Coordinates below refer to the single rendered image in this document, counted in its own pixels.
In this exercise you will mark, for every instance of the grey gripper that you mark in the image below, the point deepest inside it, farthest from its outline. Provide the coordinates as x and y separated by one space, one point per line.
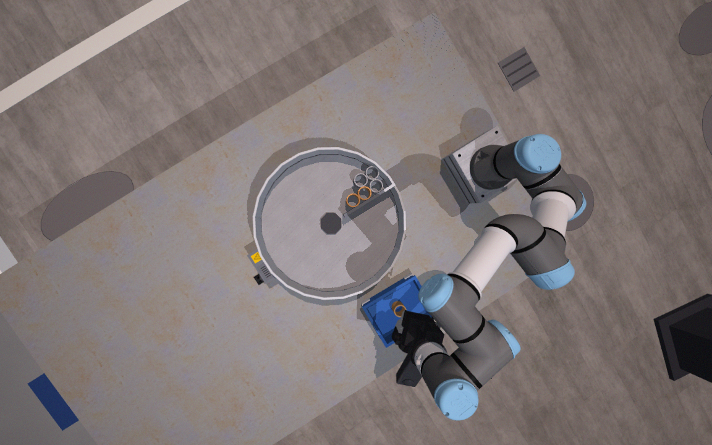
409 332

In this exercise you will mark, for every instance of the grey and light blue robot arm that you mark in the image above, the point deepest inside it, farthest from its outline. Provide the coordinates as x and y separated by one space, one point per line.
537 244

